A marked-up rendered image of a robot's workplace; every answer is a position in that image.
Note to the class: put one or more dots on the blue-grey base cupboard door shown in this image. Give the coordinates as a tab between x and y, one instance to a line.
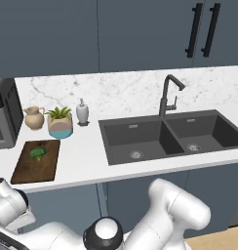
130	198
65	205
218	188

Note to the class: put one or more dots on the potted green plant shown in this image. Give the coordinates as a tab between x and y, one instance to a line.
60	127

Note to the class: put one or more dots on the blue-grey wall cupboard door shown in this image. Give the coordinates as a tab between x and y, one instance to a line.
147	32
228	32
46	35

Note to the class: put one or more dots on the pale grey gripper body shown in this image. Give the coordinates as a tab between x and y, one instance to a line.
24	221

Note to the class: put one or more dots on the green broccoli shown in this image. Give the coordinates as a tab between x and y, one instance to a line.
37	152

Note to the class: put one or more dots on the white soap dispenser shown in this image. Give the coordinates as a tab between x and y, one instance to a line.
82	113

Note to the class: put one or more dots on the dark grey double sink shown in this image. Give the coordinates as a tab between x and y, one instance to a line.
150	140

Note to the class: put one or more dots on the black microwave oven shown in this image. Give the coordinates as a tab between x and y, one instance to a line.
8	110

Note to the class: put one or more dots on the dark wooden cutting board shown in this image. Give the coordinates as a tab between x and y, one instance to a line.
36	167

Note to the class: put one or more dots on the beige ceramic jug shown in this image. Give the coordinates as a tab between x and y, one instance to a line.
34	119

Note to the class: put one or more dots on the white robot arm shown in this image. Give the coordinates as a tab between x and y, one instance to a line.
169	211

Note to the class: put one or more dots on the dark grey tap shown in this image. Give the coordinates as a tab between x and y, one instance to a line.
163	97

